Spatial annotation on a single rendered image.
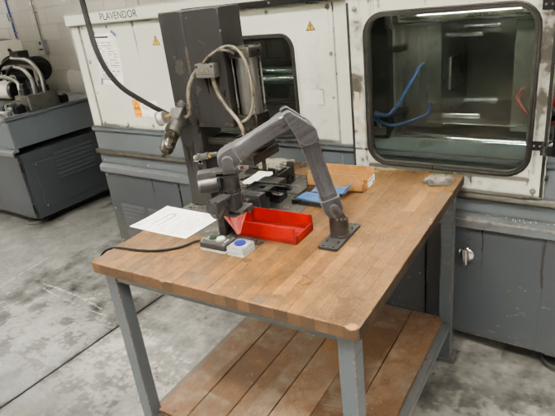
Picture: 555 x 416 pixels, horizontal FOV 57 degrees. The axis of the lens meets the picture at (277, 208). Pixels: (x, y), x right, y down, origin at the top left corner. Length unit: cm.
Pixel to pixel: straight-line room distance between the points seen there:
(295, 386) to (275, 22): 163
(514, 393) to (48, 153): 397
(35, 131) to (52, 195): 57
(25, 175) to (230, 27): 321
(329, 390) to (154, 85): 200
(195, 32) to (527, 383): 199
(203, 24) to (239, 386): 140
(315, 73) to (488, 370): 157
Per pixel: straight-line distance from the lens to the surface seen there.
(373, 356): 230
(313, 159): 159
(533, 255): 237
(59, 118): 496
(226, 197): 157
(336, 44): 240
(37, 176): 486
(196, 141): 205
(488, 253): 241
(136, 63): 328
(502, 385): 255
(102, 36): 346
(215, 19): 187
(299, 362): 228
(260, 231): 176
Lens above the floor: 168
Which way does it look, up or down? 23 degrees down
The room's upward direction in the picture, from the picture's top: 7 degrees counter-clockwise
